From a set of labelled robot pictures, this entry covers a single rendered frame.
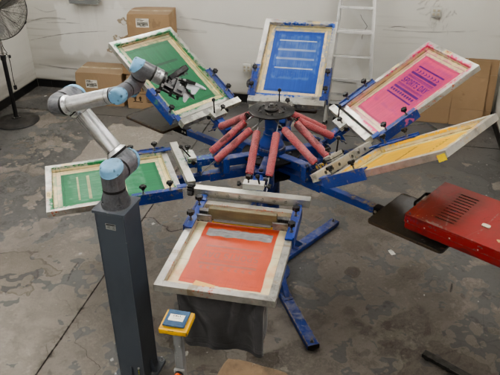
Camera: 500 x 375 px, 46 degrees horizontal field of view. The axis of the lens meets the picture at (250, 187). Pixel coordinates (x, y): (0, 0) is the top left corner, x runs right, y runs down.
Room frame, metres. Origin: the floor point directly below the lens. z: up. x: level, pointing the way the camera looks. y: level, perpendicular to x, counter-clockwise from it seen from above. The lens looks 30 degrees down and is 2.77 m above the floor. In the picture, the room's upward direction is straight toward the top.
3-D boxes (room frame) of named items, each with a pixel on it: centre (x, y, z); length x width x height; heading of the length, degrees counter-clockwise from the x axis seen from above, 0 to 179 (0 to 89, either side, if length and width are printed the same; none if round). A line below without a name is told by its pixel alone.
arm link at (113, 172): (2.56, 0.68, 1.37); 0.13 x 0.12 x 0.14; 162
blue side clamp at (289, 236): (2.65, -0.24, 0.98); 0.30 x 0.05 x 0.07; 167
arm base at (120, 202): (2.55, 0.68, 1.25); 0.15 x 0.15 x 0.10
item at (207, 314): (2.20, 0.15, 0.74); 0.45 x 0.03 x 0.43; 77
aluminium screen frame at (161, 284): (2.48, 0.09, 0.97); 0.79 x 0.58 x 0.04; 167
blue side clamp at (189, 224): (2.78, 0.31, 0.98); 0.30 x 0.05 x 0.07; 167
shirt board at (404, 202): (3.06, -0.64, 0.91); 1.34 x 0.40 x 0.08; 47
